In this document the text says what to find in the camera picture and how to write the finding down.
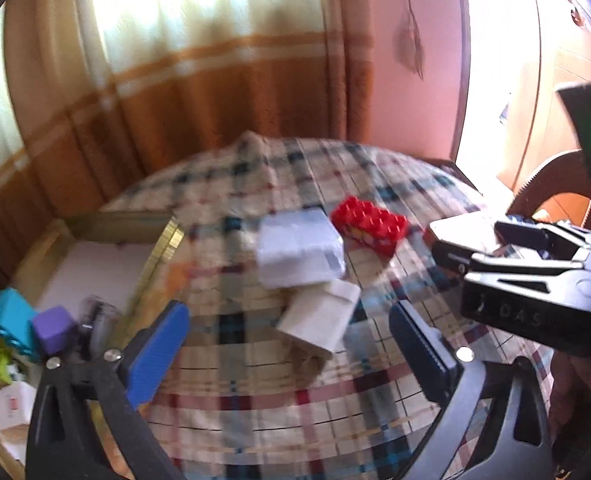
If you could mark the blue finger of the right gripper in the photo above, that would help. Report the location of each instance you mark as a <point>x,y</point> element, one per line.
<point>527,234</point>

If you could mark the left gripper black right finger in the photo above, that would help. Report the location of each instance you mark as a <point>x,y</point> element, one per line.
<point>426,352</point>

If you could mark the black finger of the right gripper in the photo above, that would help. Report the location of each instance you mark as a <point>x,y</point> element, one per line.
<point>452,241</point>

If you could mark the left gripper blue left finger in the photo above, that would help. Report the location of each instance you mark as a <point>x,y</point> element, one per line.
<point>147,358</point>

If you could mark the red toy building block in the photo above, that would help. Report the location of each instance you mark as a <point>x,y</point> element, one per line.
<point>370,225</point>

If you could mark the purple rectangular block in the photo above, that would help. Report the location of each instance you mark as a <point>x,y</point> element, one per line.
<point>54,329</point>

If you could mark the white charger adapter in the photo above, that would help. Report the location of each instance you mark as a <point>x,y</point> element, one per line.
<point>317,317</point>

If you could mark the teal toy building block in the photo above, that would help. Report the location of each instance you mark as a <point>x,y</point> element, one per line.
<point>16,328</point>

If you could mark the white box red logo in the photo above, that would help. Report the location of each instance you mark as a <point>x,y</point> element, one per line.
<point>16,405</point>

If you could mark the clear plastic case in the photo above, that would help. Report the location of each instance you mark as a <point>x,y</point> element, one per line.
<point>298,248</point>

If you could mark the brown wooden chair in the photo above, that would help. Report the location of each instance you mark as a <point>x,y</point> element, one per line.
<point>560,189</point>

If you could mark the gold metal tin box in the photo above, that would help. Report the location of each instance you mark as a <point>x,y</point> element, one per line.
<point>121,257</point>

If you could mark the plaid tablecloth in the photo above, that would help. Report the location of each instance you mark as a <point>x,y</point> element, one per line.
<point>243,402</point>

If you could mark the orange cream striped curtain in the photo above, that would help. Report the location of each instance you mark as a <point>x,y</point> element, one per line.
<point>95,95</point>

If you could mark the hanging tassel wall ornament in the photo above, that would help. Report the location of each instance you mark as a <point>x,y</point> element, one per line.
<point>407,42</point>

